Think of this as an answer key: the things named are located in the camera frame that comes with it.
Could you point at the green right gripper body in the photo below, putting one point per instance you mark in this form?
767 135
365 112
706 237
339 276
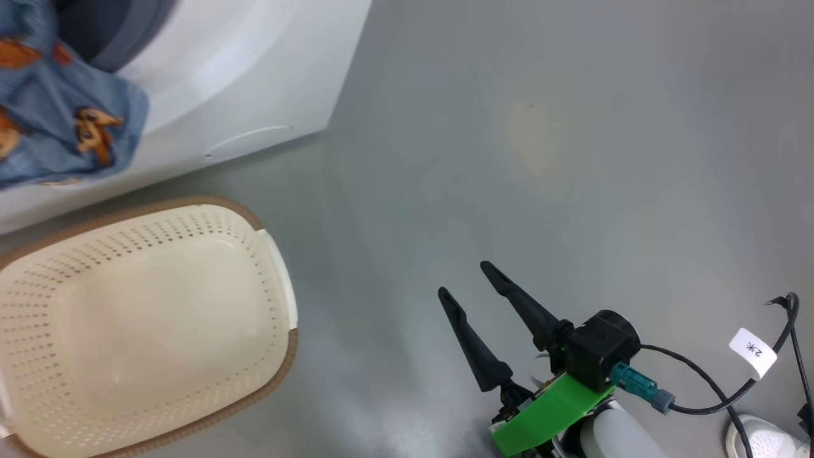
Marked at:
547 413

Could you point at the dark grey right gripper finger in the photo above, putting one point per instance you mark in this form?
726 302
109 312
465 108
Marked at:
474 343
524 302

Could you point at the blue bear print garment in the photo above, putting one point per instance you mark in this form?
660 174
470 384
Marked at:
57 121

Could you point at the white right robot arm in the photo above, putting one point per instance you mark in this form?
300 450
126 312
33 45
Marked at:
620 436

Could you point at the cream perforated laundry basket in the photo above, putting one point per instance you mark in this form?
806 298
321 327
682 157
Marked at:
140 331

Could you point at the white front-load washing machine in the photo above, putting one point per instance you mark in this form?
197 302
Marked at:
241 63

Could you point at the grey rubber door gasket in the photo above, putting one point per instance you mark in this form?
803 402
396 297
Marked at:
127 32

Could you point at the round drain filter cover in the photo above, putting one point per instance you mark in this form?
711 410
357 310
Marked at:
248 141

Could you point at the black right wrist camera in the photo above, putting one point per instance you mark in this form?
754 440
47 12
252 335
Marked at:
601 350

